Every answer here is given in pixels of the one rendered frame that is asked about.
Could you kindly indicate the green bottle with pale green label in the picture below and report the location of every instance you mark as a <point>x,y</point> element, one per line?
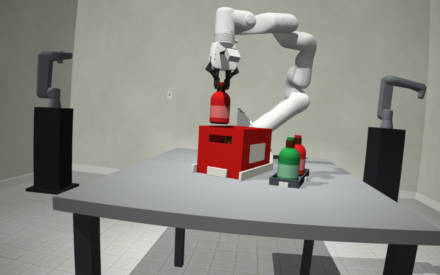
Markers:
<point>289,161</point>

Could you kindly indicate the brown bottle with cream cap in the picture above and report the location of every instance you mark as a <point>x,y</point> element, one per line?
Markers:
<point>226,140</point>

